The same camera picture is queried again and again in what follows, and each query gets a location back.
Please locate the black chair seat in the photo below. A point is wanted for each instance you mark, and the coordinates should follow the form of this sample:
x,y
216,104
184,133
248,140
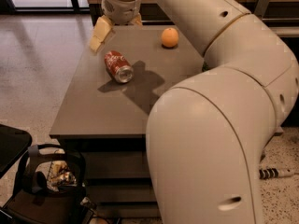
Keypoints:
x,y
13,143

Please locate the wire basket with snacks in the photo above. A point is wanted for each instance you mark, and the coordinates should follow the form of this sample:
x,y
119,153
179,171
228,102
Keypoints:
x,y
60,176

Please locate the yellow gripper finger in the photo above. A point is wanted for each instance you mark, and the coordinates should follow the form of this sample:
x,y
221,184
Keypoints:
x,y
101,30
137,20

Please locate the right metal bracket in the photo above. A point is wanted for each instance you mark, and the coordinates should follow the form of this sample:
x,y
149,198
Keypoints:
x,y
261,7

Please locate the red coke can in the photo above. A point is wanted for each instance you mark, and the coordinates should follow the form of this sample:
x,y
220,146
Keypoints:
x,y
118,67

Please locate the black white striped stick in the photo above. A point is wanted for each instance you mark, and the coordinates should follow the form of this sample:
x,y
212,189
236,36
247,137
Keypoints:
x,y
275,173

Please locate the grey drawer cabinet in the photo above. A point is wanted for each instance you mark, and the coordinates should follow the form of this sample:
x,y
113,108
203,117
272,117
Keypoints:
x,y
100,115

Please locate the top grey drawer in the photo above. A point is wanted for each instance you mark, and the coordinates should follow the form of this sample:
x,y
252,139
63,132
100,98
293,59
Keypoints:
x,y
124,164

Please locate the middle grey drawer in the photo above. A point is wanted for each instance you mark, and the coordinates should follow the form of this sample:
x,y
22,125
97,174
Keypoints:
x,y
132,193

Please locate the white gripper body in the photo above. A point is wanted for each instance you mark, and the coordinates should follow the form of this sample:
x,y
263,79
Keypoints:
x,y
121,10

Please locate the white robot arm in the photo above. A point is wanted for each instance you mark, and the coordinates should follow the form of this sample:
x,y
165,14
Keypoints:
x,y
205,136

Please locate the orange fruit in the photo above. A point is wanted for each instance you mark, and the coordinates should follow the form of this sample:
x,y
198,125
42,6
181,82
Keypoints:
x,y
169,37

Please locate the green soda can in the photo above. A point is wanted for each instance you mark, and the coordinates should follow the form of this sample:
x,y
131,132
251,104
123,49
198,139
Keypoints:
x,y
205,67

